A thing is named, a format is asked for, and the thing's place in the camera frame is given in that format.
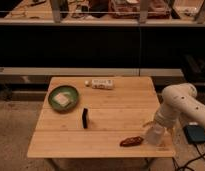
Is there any long shelf bench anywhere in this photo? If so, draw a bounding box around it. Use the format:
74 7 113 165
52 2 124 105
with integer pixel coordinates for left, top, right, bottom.
0 0 205 83

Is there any white ceramic cup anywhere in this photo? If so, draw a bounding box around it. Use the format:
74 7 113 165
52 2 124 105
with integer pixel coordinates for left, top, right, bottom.
145 124 165 146

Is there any black power box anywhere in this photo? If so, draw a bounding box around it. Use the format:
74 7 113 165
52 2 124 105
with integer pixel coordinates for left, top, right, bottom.
183 125 205 144

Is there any wooden table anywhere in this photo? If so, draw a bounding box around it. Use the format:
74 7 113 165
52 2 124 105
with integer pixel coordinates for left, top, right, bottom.
27 77 175 159

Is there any white milk carton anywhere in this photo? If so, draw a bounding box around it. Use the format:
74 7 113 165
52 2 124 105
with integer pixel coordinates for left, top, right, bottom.
85 79 114 90

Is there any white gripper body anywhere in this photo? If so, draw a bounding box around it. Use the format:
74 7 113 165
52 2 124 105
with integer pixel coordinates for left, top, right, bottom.
154 111 176 129

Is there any dark red chili pepper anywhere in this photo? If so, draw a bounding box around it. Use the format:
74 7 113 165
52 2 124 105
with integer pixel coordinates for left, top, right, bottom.
120 136 143 147

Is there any green plate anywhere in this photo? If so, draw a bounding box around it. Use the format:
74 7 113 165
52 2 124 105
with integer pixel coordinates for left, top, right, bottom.
48 85 79 112

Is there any white sponge block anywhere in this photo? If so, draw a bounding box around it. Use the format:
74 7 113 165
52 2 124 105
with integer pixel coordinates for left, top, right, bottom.
53 93 70 107

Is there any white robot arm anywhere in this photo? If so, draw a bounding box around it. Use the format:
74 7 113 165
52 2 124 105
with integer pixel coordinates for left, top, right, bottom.
144 83 205 129

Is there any black cable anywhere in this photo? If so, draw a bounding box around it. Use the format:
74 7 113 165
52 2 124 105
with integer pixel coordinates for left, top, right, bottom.
171 143 205 171

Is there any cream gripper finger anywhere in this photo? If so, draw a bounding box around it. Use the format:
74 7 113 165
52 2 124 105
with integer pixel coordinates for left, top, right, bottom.
142 121 154 128

